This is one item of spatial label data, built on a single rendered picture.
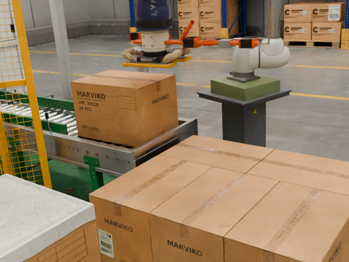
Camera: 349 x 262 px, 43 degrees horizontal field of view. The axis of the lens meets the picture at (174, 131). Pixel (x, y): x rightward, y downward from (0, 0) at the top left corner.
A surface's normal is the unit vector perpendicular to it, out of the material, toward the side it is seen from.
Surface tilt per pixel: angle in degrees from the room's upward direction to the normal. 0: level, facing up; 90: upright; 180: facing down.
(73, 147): 90
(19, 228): 0
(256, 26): 90
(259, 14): 90
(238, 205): 0
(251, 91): 90
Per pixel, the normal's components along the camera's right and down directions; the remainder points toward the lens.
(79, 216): 0.80, 0.15
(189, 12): -0.54, 0.28
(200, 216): -0.07, -0.94
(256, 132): 0.59, 0.23
